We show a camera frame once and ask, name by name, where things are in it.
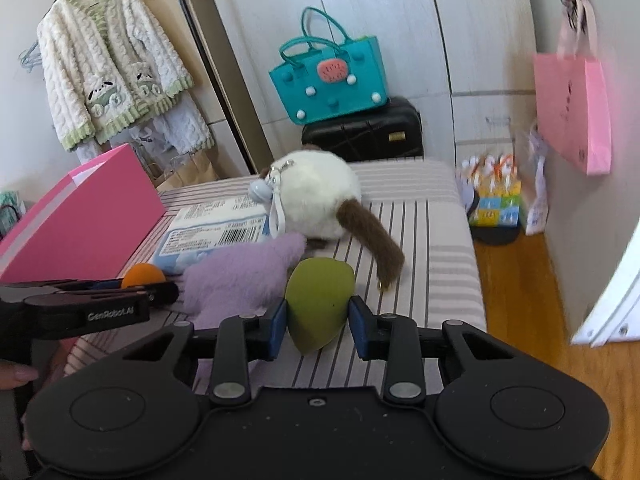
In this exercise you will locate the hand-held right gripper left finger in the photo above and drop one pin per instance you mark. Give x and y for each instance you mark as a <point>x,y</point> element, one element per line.
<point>277,330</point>

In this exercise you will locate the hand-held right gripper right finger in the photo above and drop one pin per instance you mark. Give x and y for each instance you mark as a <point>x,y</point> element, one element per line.
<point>357,327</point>

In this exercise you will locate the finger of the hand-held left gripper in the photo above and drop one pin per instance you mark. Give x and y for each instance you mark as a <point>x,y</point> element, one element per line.
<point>100,312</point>
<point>60,286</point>

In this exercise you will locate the green makeup sponge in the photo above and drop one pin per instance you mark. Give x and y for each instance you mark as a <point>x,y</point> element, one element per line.
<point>320,300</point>

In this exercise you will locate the orange makeup sponge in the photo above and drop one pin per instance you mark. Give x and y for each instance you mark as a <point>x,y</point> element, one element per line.
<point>142,276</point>

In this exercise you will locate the pink cardboard box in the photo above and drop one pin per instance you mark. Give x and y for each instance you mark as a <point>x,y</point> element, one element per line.
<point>75,220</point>

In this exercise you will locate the purple plush toy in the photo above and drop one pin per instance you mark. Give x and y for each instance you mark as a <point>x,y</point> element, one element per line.
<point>235,275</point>

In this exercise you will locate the white plush toy brown tail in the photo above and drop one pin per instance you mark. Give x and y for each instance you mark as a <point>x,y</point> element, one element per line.
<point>320,185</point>

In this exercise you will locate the person's left hand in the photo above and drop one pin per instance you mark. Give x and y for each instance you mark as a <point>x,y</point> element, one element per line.
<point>17,375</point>

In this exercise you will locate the striped tablecloth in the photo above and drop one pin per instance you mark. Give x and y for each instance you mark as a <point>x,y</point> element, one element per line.
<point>425,240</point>

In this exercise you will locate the light blue wipes pack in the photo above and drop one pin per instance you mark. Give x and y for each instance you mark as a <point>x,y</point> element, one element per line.
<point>210,230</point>

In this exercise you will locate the brown paper bag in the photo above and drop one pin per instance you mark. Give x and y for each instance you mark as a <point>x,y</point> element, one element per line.
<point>195,172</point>

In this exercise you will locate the black suitcase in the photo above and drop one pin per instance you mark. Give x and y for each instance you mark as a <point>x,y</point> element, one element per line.
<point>360,135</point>

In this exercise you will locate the white fleece pajama pants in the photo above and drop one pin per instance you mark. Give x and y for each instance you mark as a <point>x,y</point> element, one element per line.
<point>185,125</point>

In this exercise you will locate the lilac plastic bag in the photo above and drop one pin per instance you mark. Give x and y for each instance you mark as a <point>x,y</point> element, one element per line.
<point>537,210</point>

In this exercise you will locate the teal felt handbag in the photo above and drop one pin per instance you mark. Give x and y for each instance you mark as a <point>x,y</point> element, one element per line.
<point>320,95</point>

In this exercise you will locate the white fleece pajama jacket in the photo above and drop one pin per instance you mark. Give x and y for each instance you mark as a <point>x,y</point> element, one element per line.
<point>100,50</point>

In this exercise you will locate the white door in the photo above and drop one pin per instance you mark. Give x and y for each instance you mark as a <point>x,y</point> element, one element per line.
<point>615,300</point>

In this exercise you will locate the pink paper bag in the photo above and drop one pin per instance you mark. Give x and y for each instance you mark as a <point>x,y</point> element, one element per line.
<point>570,110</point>

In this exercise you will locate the white wardrobe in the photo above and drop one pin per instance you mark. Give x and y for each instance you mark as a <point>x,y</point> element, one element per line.
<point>380,10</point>

